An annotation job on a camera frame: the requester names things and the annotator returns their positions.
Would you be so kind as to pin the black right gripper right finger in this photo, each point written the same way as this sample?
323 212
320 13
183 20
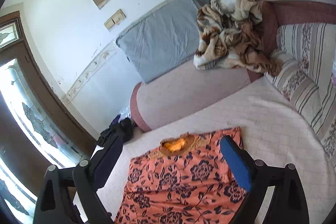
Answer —
288 203

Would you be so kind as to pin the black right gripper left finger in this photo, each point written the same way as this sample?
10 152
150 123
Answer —
54 204

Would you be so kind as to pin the orange floral garment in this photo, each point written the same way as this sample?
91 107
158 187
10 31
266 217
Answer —
184 180

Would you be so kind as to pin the black clothing pile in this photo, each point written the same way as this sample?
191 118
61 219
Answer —
123 128

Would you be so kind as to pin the wooden glass door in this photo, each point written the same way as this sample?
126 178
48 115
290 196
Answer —
37 130

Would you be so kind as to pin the striped floral pillow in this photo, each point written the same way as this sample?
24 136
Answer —
307 55

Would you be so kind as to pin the pink quilted bolster cushion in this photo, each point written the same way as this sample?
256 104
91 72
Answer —
182 92

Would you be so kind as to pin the brown beige patterned blanket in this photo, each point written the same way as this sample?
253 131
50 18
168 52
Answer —
230 36

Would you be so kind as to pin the grey pillow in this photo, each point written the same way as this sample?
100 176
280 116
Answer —
163 40

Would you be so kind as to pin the beige wall switch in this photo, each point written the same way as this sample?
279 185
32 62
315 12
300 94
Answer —
115 19

